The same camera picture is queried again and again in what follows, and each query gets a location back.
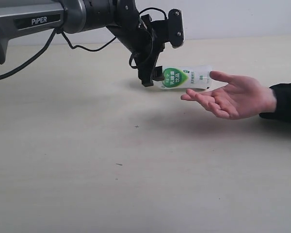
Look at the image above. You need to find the white bottle green label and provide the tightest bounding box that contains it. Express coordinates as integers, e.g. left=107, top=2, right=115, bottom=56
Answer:
left=154, top=65, right=212, bottom=90

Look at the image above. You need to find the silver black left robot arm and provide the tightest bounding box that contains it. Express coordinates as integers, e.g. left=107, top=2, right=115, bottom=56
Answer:
left=0, top=0, right=164, bottom=87

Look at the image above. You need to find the black sleeved forearm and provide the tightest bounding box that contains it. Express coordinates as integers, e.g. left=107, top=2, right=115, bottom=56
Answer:
left=259, top=83, right=291, bottom=124

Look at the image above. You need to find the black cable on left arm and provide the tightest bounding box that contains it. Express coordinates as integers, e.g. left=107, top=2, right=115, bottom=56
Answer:
left=0, top=7, right=168, bottom=82

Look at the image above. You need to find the person's open right hand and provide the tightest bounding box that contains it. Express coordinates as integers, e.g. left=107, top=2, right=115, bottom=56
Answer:
left=180, top=71, right=277, bottom=120

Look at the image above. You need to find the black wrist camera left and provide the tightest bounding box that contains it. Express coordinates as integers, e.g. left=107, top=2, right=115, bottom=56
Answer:
left=168, top=9, right=184, bottom=49

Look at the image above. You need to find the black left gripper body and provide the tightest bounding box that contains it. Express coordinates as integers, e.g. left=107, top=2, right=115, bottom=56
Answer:
left=129, top=20, right=169, bottom=75

